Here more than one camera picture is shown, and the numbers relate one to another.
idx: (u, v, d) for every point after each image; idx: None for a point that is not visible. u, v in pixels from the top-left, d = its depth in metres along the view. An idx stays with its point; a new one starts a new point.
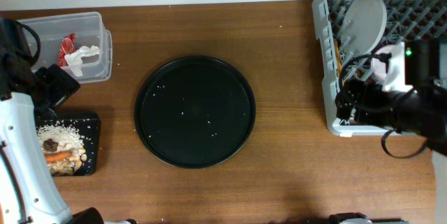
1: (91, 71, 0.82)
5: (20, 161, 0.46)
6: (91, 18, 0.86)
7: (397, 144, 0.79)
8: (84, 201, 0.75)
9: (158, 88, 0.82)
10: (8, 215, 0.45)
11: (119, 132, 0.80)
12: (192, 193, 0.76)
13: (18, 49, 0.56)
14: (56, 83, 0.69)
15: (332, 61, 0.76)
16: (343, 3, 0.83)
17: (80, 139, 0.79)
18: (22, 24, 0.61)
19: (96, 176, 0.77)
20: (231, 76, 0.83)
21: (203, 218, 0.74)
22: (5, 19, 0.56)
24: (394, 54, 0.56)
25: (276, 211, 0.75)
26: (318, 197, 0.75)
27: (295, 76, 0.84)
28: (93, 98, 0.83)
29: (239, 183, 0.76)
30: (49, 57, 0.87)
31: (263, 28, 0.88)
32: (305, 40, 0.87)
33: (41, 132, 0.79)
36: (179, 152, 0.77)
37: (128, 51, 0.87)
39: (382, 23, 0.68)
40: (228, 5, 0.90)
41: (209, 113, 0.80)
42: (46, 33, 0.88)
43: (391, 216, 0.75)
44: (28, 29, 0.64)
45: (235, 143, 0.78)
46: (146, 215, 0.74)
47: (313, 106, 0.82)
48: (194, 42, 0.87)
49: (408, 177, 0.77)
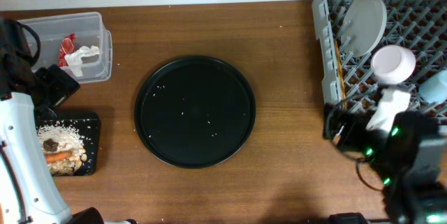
1: (91, 71, 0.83)
5: (20, 161, 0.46)
6: (91, 18, 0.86)
7: None
8: (84, 201, 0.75)
9: (158, 88, 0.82)
10: (8, 215, 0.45)
11: (119, 132, 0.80)
12: (192, 193, 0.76)
13: (19, 49, 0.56)
14: (56, 83, 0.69)
15: (332, 61, 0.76)
16: (343, 3, 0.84)
17: (80, 139, 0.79)
18: (22, 24, 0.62)
19: (96, 176, 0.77)
20: (231, 76, 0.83)
21: (203, 218, 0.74)
22: (5, 19, 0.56)
24: (385, 99, 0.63)
25: (276, 211, 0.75)
26: (317, 197, 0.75)
27: (295, 76, 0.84)
28: (94, 98, 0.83)
29: (239, 183, 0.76)
30: (49, 57, 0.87)
31: (263, 28, 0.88)
32: (305, 40, 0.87)
33: (41, 132, 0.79)
36: (179, 152, 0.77)
37: (128, 51, 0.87)
39: (382, 22, 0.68)
40: (228, 5, 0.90)
41: (209, 113, 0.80)
42: (46, 34, 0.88)
43: None
44: (28, 29, 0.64)
45: (235, 144, 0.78)
46: (145, 215, 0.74)
47: (313, 106, 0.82)
48: (194, 42, 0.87)
49: None
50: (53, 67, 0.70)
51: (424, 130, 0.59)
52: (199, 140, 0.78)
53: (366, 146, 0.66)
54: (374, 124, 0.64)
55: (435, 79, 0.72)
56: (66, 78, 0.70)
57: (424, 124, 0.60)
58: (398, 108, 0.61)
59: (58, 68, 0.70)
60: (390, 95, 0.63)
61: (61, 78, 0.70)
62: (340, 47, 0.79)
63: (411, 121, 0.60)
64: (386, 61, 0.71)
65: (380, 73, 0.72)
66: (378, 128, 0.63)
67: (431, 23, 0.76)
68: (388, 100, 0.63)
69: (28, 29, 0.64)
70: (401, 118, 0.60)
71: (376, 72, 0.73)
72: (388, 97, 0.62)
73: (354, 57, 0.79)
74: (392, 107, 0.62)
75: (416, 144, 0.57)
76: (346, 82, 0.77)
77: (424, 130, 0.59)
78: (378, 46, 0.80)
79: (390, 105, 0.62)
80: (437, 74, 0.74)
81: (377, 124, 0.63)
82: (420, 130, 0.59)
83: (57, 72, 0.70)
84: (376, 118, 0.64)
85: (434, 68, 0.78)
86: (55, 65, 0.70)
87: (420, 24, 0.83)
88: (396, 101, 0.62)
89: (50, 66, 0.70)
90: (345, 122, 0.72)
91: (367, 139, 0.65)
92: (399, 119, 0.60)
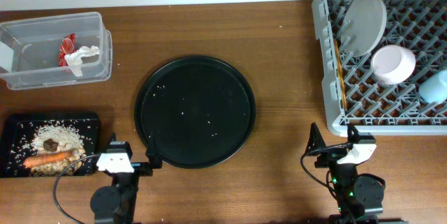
1: (91, 71, 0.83)
5: None
6: (91, 18, 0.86)
7: (397, 144, 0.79)
8: (83, 202, 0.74)
9: (158, 88, 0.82)
10: None
11: (119, 132, 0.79)
12: (192, 193, 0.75)
13: (125, 209, 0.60)
14: (121, 182, 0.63)
15: (332, 61, 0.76)
16: (343, 3, 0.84)
17: (80, 139, 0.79)
18: (105, 188, 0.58)
19: (96, 176, 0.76)
20: (232, 76, 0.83)
21: (202, 218, 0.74)
22: (96, 204, 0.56)
24: (355, 153, 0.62)
25: (275, 211, 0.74)
26: (317, 197, 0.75)
27: (295, 76, 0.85)
28: (95, 98, 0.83)
29: (239, 183, 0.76)
30: (49, 57, 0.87)
31: (263, 29, 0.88)
32: (305, 40, 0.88)
33: (41, 132, 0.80)
36: (179, 152, 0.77)
37: (128, 51, 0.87)
39: (382, 23, 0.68)
40: (228, 5, 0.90)
41: (209, 113, 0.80)
42: (47, 34, 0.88)
43: (390, 216, 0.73)
44: (99, 190, 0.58)
45: (235, 143, 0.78)
46: (145, 215, 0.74)
47: (313, 106, 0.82)
48: (193, 42, 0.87)
49: (408, 176, 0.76)
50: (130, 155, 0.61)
51: (373, 197, 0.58)
52: (198, 140, 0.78)
53: (334, 176, 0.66)
54: (339, 159, 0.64)
55: (435, 79, 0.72)
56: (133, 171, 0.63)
57: (373, 190, 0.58)
58: (362, 159, 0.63)
59: (128, 172, 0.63)
60: (359, 151, 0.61)
61: (123, 177, 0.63)
62: (340, 47, 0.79)
63: (366, 188, 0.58)
64: (386, 62, 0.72)
65: (380, 74, 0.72)
66: (347, 162, 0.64)
67: (431, 22, 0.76)
68: (356, 155, 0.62)
69: (101, 190, 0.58)
70: (357, 188, 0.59)
71: (376, 72, 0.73)
72: (357, 153, 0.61)
73: (354, 57, 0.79)
74: (357, 158, 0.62)
75: (360, 208, 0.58)
76: (346, 81, 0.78)
77: (371, 196, 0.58)
78: (378, 46, 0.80)
79: (354, 158, 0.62)
80: (436, 73, 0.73)
81: (339, 159, 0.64)
82: (369, 197, 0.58)
83: (113, 155, 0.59)
84: (344, 159, 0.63)
85: (434, 68, 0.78)
86: (123, 148, 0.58)
87: (420, 24, 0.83)
88: (363, 155, 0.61)
89: (110, 151, 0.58)
90: (323, 154, 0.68)
91: (335, 170, 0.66)
92: (354, 187, 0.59)
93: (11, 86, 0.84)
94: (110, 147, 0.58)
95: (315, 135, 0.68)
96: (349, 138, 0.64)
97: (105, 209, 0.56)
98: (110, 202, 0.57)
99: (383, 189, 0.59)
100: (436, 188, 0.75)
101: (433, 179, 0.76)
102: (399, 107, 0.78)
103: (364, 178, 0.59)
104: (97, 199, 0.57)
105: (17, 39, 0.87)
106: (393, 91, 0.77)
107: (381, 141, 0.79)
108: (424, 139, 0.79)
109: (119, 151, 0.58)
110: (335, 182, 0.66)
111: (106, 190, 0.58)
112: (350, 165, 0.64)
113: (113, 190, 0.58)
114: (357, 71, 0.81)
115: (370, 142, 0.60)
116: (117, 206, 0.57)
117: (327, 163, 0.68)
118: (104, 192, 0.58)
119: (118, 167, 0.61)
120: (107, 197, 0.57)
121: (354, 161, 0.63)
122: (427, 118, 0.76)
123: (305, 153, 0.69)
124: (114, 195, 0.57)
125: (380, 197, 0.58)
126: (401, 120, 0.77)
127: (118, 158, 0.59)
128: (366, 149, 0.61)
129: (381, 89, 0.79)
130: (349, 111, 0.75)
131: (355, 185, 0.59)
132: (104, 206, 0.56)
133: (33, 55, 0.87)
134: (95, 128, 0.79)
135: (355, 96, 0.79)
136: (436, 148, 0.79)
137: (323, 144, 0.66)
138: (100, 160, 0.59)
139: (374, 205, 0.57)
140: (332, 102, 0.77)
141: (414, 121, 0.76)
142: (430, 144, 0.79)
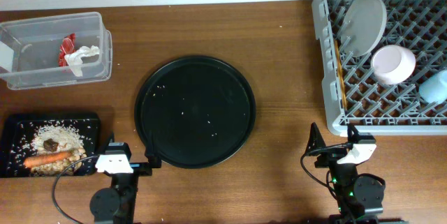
1: (91, 71, 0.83)
5: None
6: (91, 18, 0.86)
7: (397, 144, 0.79)
8: (82, 202, 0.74)
9: (158, 88, 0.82)
10: None
11: (119, 132, 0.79)
12: (192, 193, 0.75)
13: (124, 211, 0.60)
14: (120, 183, 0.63)
15: (332, 61, 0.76)
16: (343, 3, 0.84)
17: (80, 139, 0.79)
18: (104, 190, 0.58)
19: (96, 176, 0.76)
20: (231, 76, 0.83)
21: (202, 218, 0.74)
22: (95, 206, 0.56)
24: (354, 153, 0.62)
25: (275, 210, 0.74)
26: (317, 197, 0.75)
27: (295, 76, 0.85)
28: (95, 98, 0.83)
29: (239, 183, 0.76)
30: (49, 56, 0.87)
31: (263, 29, 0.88)
32: (305, 40, 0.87)
33: (41, 132, 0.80)
36: (179, 152, 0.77)
37: (128, 51, 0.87)
39: (381, 22, 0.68)
40: (228, 5, 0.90)
41: (209, 113, 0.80)
42: (46, 34, 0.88)
43: (390, 216, 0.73)
44: (99, 192, 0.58)
45: (235, 143, 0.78)
46: (145, 215, 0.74)
47: (313, 106, 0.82)
48: (193, 42, 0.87)
49: (408, 176, 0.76)
50: (130, 156, 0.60)
51: (373, 197, 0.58)
52: (198, 140, 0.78)
53: (334, 176, 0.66)
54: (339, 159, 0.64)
55: (435, 79, 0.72)
56: (133, 171, 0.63)
57: (373, 190, 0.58)
58: (362, 160, 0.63)
59: (128, 173, 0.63)
60: (359, 152, 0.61)
61: (123, 178, 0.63)
62: (340, 47, 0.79)
63: (366, 189, 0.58)
64: (386, 62, 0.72)
65: (380, 74, 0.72)
66: (347, 162, 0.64)
67: (431, 23, 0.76)
68: (355, 155, 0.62)
69: (100, 192, 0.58)
70: (357, 188, 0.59)
71: (376, 72, 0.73)
72: (357, 154, 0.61)
73: (354, 57, 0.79)
74: (357, 158, 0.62)
75: (360, 208, 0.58)
76: (346, 81, 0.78)
77: (371, 197, 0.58)
78: (378, 46, 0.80)
79: (354, 158, 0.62)
80: (436, 73, 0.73)
81: (339, 160, 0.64)
82: (369, 197, 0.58)
83: (112, 157, 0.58)
84: (344, 160, 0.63)
85: (434, 68, 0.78)
86: (122, 150, 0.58)
87: (420, 24, 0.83)
88: (363, 155, 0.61)
89: (109, 153, 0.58)
90: (323, 154, 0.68)
91: (336, 170, 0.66)
92: (354, 187, 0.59)
93: (11, 85, 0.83)
94: (107, 148, 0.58)
95: (315, 135, 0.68)
96: (349, 138, 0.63)
97: (104, 211, 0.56)
98: (110, 204, 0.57)
99: (383, 189, 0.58)
100: (436, 188, 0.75)
101: (433, 179, 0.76)
102: (399, 107, 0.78)
103: (364, 178, 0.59)
104: (96, 202, 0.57)
105: (17, 39, 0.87)
106: (393, 91, 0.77)
107: (381, 141, 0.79)
108: (424, 139, 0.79)
109: (117, 153, 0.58)
110: (335, 182, 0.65)
111: (105, 192, 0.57)
112: (350, 165, 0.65)
113: (112, 192, 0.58)
114: (357, 71, 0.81)
115: (370, 143, 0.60)
116: (116, 208, 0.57)
117: (327, 163, 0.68)
118: (104, 194, 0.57)
119: (117, 168, 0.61)
120: (106, 199, 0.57)
121: (353, 161, 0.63)
122: (427, 118, 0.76)
123: (305, 153, 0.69)
124: (114, 197, 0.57)
125: (380, 197, 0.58)
126: (401, 120, 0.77)
127: (116, 159, 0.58)
128: (366, 149, 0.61)
129: (381, 89, 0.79)
130: (349, 112, 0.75)
131: (355, 185, 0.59)
132: (103, 208, 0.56)
133: (33, 55, 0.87)
134: (95, 128, 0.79)
135: (355, 96, 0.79)
136: (436, 148, 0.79)
137: (323, 144, 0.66)
138: (99, 162, 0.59)
139: (374, 206, 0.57)
140: (332, 102, 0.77)
141: (414, 121, 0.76)
142: (430, 144, 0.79)
